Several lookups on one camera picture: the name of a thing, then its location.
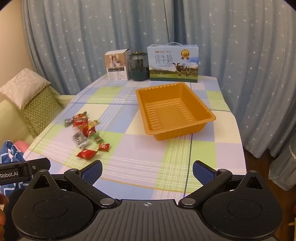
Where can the grey-blue fabric cover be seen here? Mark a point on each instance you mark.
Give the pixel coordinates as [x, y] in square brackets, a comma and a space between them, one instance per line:
[286, 166]

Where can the orange plastic tray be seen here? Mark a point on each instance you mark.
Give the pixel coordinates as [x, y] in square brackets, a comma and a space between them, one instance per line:
[166, 115]

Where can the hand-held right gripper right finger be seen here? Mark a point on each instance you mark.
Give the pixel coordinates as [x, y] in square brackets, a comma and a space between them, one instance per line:
[202, 172]

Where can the dark green glass jar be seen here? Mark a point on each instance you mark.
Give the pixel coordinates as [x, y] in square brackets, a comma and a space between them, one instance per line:
[138, 67]

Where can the blue patterned cloth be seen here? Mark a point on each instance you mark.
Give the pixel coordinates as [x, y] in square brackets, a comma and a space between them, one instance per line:
[9, 153]

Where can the pile of snacks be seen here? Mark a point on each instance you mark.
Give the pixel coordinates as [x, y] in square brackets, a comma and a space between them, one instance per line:
[81, 136]

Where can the pink cloth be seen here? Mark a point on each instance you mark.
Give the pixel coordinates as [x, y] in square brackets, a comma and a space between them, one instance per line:
[22, 146]

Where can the light green sofa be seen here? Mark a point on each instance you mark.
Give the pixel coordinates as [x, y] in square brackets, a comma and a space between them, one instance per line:
[9, 120]

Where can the small white product box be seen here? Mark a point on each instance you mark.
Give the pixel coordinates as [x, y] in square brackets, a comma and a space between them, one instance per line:
[116, 67]

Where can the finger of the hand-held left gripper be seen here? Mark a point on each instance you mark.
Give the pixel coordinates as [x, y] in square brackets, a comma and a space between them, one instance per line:
[40, 164]

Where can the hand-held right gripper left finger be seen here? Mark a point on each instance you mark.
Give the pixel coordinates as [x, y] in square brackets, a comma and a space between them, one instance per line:
[92, 172]

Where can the green chevron pillow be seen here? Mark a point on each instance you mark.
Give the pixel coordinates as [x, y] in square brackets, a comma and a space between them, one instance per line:
[39, 111]

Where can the blue star curtain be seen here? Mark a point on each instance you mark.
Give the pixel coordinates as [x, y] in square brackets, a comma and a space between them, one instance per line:
[81, 34]
[242, 69]

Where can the checked tablecloth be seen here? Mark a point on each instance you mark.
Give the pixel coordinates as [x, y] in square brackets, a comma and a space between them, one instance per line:
[138, 157]

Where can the person's left hand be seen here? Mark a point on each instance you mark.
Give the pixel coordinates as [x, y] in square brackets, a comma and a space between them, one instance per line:
[2, 199]

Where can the beige crinkled pillow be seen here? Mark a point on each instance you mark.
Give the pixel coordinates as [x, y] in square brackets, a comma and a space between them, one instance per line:
[23, 88]

